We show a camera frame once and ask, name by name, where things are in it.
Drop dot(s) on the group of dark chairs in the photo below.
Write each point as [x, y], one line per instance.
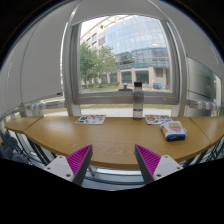
[10, 146]

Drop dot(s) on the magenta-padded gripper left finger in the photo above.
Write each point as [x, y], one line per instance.
[60, 166]

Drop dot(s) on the clear bottle with black cap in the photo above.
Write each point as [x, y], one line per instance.
[138, 103]

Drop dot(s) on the green tree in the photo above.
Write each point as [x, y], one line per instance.
[88, 63]

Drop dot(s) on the grey window frame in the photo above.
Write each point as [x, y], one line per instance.
[106, 97]

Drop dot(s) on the white wall socket row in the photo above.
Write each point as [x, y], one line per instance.
[36, 106]
[203, 105]

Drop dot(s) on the large sticker sheet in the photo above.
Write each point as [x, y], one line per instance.
[155, 119]

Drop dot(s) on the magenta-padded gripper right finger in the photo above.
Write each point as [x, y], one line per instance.
[166, 166]

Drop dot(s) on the cartoon print towel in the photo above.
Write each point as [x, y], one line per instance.
[173, 130]

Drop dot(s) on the small sticker sheet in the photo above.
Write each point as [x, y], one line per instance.
[90, 119]

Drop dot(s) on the glass office building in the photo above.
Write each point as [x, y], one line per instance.
[140, 36]

